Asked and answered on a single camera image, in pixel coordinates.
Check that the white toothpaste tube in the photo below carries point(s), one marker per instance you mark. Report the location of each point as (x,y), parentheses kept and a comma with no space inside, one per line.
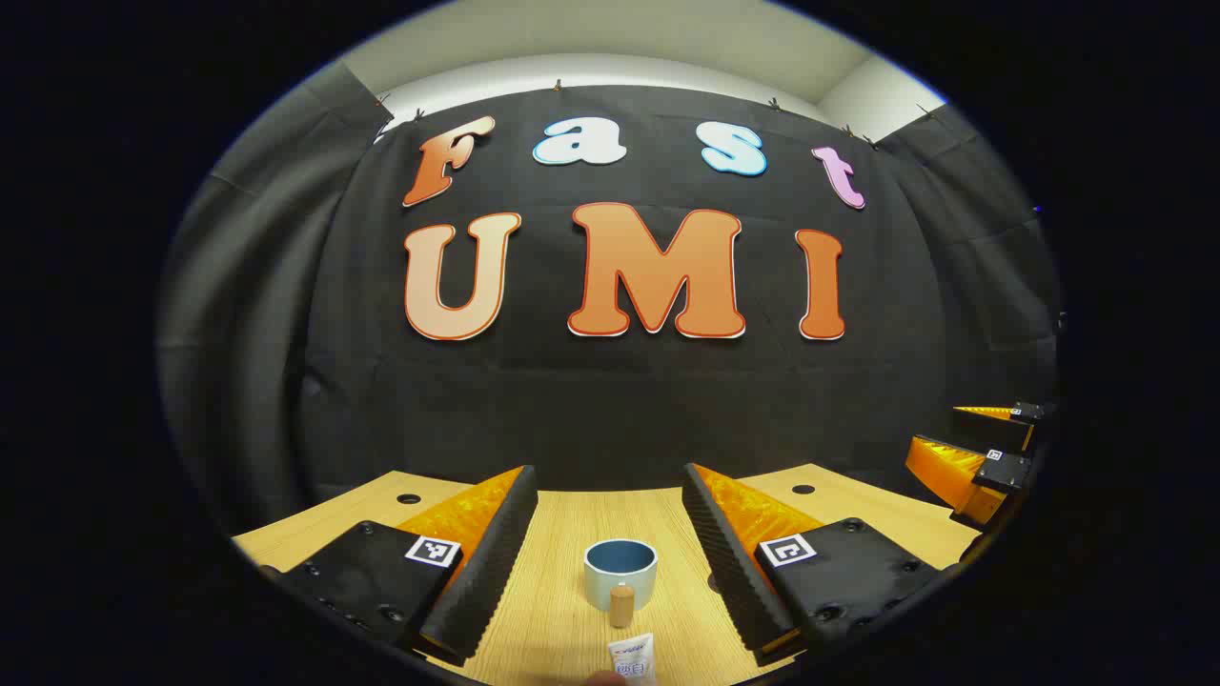
(631,657)

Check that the wooden desktop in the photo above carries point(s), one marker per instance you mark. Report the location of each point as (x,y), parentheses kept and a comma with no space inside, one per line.
(562,572)

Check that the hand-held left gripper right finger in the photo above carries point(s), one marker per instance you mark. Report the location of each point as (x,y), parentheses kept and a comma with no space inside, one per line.
(734,572)

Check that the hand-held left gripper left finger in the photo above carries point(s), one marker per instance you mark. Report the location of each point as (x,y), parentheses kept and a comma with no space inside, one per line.
(481,581)

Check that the black backdrop cloth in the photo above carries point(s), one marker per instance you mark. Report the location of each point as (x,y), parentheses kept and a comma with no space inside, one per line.
(620,400)

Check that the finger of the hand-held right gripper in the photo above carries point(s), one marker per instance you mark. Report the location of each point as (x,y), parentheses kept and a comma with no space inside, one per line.
(1001,472)
(1029,413)

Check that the black side cloth panel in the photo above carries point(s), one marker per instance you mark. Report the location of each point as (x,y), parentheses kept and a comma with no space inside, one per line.
(991,286)
(248,286)

